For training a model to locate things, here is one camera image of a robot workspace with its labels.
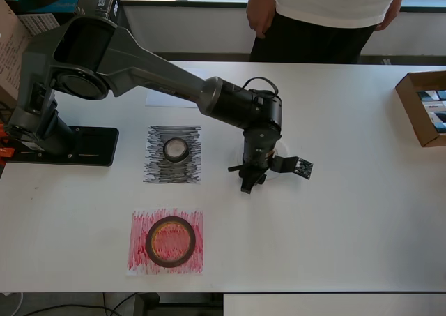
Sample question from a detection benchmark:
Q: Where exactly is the white floor cable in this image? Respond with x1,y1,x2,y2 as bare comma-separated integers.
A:
0,290,24,316

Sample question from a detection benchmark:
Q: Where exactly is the black box with white print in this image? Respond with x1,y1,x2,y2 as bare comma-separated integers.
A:
95,0,121,20

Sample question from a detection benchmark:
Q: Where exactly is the paper with red scribble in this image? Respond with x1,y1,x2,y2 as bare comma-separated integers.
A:
125,208,205,277

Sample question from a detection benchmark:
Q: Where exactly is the orange clamp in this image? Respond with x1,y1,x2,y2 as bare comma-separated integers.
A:
0,122,15,160

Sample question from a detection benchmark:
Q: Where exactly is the small white product box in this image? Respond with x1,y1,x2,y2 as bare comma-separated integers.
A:
420,100,446,114

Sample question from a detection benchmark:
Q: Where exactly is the wide brown printed carton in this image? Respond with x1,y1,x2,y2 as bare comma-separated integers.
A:
0,0,34,103

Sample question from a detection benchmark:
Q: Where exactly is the black table leg frame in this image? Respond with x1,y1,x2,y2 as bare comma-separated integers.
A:
137,292,224,316

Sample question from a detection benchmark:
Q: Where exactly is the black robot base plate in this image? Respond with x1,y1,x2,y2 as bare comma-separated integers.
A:
6,126,120,167

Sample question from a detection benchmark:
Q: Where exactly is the red 3M tape roll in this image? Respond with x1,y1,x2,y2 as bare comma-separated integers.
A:
145,216,197,269

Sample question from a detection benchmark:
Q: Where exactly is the white side table top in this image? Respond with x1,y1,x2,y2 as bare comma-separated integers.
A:
222,293,446,316

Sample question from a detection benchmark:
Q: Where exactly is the person's left hand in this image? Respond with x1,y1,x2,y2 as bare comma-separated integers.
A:
376,0,401,31

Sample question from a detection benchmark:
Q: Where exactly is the wide white tape roll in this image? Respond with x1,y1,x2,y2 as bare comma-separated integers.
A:
233,138,290,181

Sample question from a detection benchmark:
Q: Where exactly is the person in white shirt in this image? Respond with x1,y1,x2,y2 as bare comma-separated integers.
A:
249,0,405,65

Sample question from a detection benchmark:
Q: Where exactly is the wrist camera board with bracket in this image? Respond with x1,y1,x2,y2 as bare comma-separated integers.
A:
272,155,314,181

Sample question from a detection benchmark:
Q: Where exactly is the open cardboard tray box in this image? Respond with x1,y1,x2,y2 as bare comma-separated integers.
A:
395,70,446,148

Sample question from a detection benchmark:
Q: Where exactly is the small black tape roll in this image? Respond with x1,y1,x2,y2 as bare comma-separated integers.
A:
162,136,191,165

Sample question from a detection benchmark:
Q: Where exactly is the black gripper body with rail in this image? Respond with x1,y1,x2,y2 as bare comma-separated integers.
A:
239,157,277,194

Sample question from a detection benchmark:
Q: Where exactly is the paper with black scribble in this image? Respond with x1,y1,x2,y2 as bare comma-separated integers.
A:
141,123,203,185

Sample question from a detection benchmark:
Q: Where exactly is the blank white paper sheet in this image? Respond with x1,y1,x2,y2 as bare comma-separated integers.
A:
144,91,200,109

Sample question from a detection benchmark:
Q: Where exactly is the black floor cable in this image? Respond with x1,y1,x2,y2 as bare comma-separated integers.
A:
20,291,140,316

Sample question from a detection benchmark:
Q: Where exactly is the person's right hand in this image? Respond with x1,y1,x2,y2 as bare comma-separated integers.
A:
245,0,277,40

